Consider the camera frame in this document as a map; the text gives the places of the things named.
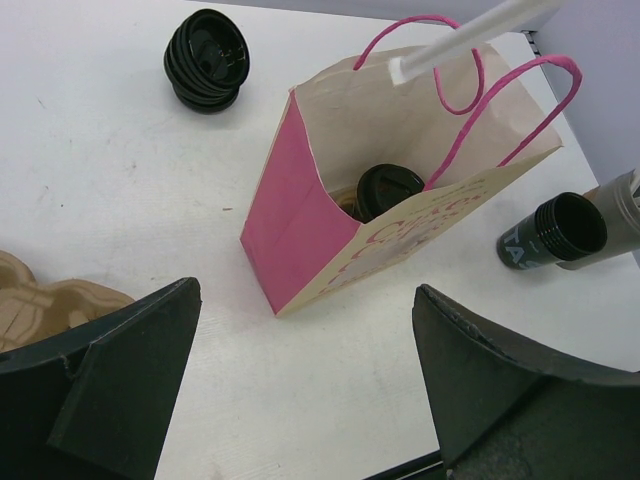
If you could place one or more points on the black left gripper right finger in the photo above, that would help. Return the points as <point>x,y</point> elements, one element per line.
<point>507,407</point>

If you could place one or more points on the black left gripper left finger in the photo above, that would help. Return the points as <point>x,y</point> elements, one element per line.
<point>96,402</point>

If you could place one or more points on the black plastic cup lid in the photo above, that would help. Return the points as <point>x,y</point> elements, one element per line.
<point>382,187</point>

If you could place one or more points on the pink cream paper bag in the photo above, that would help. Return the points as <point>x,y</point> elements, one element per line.
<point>362,173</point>

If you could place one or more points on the grey cylindrical utensil holder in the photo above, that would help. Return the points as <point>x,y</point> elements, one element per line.
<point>618,203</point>

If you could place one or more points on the stack of black cup lids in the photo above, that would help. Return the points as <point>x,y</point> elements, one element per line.
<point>207,61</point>

